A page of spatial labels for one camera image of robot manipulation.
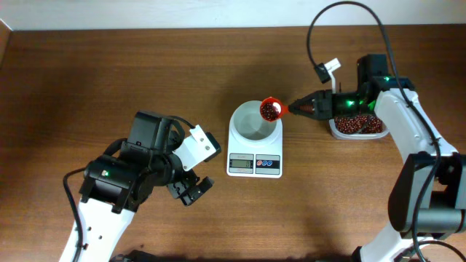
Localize white round bowl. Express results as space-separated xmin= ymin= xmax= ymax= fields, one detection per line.
xmin=229 ymin=100 xmax=280 ymax=142

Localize red plastic measuring scoop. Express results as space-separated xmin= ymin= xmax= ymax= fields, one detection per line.
xmin=259 ymin=97 xmax=289 ymax=122

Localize clear plastic bean container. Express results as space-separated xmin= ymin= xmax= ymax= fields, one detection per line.
xmin=328 ymin=116 xmax=389 ymax=140

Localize red beans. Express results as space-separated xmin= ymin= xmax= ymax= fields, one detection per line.
xmin=259 ymin=101 xmax=384 ymax=135

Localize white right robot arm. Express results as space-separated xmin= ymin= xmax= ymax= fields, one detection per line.
xmin=288 ymin=55 xmax=465 ymax=261

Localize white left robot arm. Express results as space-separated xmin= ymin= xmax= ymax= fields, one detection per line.
xmin=60 ymin=111 xmax=221 ymax=261

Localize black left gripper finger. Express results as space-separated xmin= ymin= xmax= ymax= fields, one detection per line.
xmin=181 ymin=177 xmax=214 ymax=206
xmin=167 ymin=173 xmax=200 ymax=199

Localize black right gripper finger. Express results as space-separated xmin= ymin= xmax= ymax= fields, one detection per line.
xmin=288 ymin=107 xmax=317 ymax=119
xmin=289 ymin=92 xmax=319 ymax=109

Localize white digital kitchen scale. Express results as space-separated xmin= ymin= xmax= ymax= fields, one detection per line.
xmin=226 ymin=120 xmax=283 ymax=178

